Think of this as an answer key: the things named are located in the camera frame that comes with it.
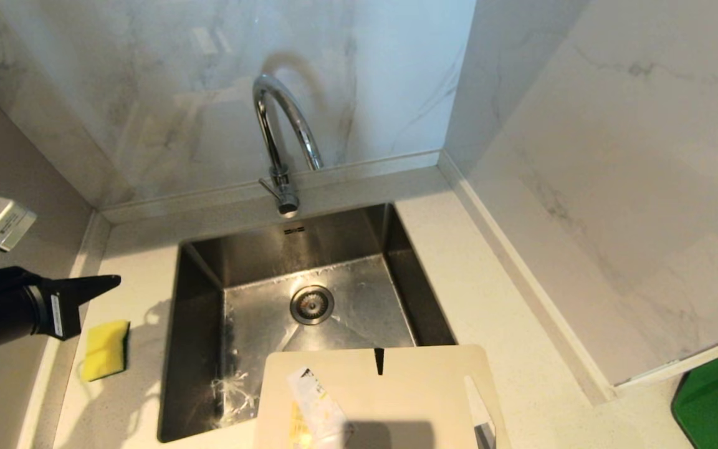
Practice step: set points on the round metal drain strainer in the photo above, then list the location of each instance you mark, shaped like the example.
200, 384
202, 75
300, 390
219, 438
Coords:
312, 305

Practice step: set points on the chrome gooseneck faucet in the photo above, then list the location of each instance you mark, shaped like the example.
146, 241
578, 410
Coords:
279, 168

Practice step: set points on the beige plastic cutting board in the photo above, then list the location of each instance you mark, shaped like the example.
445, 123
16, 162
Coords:
409, 399

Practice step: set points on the white yellow paper label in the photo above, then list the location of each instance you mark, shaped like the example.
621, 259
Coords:
315, 405

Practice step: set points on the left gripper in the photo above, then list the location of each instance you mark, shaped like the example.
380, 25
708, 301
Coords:
16, 312

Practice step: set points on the yellow green sponge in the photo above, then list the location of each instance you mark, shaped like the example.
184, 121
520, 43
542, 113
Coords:
106, 349

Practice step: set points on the stainless steel sink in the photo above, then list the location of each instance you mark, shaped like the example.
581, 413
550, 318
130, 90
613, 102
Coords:
253, 312

